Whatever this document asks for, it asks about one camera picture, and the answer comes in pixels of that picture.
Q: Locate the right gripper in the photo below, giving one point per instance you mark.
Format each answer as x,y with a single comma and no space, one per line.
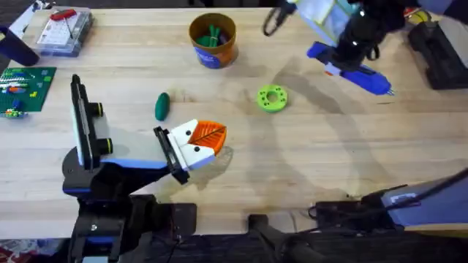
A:
354,40

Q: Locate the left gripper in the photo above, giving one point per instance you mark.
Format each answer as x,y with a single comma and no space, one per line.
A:
139,146

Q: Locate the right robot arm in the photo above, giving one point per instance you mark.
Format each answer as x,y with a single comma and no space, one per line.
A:
431,208

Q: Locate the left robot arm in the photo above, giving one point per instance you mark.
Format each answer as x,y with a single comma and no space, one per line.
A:
102,226

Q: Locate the dark green vegetable toy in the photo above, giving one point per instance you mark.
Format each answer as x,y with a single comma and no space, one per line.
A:
162,106

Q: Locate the right wrist upright plate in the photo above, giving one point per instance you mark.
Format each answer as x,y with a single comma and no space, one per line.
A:
321,18

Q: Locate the green disc with holes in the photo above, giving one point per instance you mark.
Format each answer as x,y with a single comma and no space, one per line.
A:
264,100

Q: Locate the black scissors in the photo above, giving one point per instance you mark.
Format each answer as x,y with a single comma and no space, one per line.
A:
272,20

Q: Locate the orange toy tub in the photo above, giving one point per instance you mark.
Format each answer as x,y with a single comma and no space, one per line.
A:
215,56

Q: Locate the yellow tape roll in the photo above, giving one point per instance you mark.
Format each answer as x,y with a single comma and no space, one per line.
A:
418,16

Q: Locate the black case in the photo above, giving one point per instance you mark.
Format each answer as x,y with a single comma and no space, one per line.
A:
442,55

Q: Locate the left wrist upright black plate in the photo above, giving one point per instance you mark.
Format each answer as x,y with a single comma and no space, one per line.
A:
81,120

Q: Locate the clear plastic box with tools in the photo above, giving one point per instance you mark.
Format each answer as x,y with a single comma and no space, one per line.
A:
62,34

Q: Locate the green board with blocks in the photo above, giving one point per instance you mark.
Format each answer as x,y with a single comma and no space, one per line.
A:
27,91

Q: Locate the dark blue bar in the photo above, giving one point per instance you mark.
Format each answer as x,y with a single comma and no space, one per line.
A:
16,49

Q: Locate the black rail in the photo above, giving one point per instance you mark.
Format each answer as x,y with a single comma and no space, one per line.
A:
365,250

